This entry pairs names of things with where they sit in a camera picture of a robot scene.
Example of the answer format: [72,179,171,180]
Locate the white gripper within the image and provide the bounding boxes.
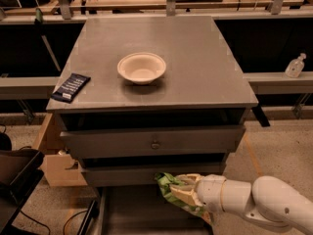
[170,173,226,212]

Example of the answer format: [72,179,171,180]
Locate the green rice chip bag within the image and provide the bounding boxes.
[155,172,213,225]

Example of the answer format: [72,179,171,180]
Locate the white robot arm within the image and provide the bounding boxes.
[170,174,313,235]

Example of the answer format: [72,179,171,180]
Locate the grey top drawer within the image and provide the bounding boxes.
[61,125,246,159]

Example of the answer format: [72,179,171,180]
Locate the grey drawer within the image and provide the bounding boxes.
[87,184,214,235]
[81,163,226,187]
[61,125,246,159]

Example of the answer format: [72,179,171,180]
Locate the grey bottom drawer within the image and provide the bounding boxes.
[87,184,214,235]

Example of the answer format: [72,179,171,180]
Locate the grey middle drawer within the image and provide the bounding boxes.
[81,163,226,187]

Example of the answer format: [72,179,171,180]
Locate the grey drawer cabinet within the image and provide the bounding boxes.
[48,16,257,235]

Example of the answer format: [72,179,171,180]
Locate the white paper bowl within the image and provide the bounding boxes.
[117,52,166,85]

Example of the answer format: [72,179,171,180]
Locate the light wooden box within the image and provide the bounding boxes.
[32,114,86,187]

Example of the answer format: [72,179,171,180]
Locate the dark blue snack bar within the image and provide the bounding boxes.
[51,73,90,103]

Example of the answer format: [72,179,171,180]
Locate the clear sanitizer pump bottle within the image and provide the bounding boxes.
[285,53,306,78]

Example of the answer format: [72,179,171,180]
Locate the black chair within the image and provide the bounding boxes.
[0,133,44,235]

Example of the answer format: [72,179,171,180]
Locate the black floor cable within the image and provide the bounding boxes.
[20,209,90,235]

